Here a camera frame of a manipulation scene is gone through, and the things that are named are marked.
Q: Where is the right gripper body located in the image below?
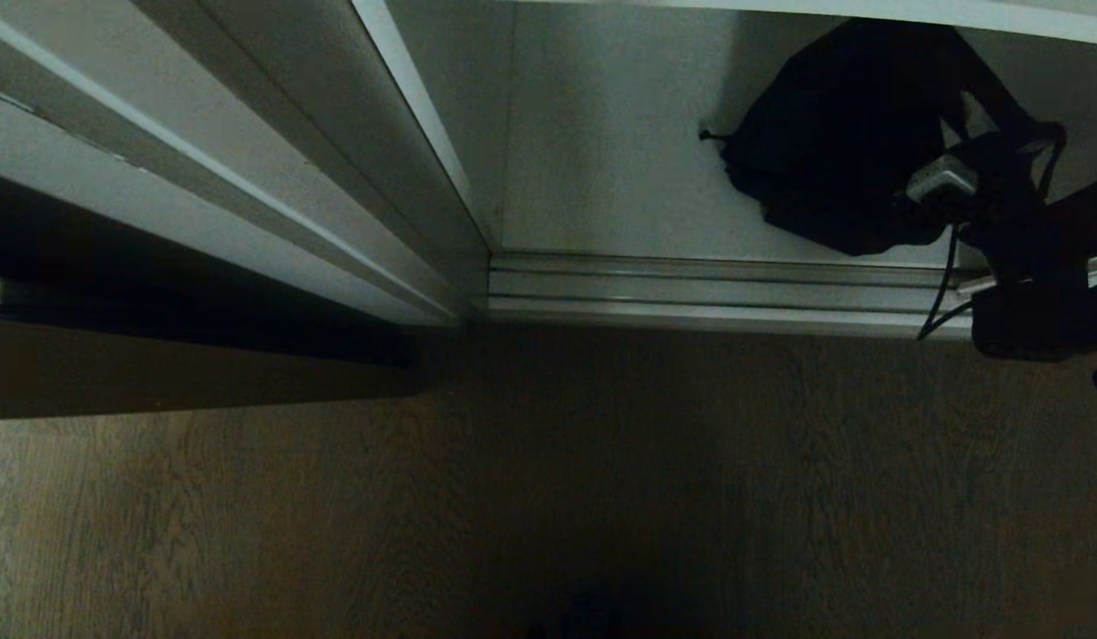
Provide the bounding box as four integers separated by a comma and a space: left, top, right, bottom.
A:
950, 131, 1057, 225

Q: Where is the white sliding wardrobe door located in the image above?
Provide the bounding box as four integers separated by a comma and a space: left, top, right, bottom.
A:
0, 0, 493, 327

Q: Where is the black bag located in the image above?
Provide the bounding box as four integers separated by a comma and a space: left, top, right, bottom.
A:
698, 18, 1066, 258

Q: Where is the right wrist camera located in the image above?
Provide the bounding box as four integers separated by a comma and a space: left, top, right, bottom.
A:
905, 156, 981, 207

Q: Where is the black cable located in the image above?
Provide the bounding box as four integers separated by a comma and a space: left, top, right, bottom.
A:
918, 222, 974, 342

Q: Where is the metal door track rail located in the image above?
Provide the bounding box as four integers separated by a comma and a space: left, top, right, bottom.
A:
486, 250, 1097, 342

